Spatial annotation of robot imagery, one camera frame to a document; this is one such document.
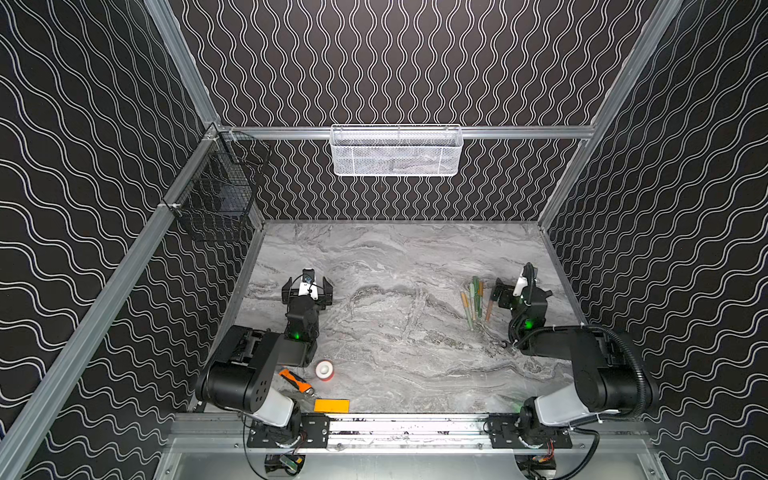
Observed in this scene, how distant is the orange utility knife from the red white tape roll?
0.13 ft

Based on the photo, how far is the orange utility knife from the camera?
0.82 metres

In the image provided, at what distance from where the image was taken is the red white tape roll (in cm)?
83
